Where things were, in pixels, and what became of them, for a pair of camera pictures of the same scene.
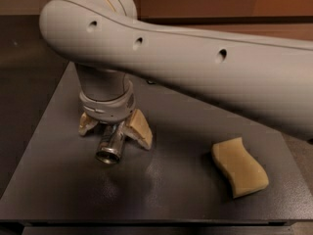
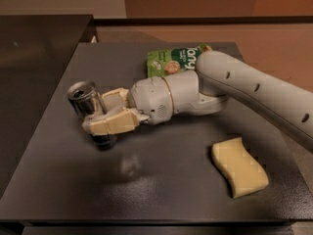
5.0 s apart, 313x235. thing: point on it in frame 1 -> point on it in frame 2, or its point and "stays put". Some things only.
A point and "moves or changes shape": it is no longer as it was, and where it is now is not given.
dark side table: [30, 70] stays put
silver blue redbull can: [111, 143] moves or changes shape
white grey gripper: [109, 108] -> [151, 96]
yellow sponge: [244, 173] stays put
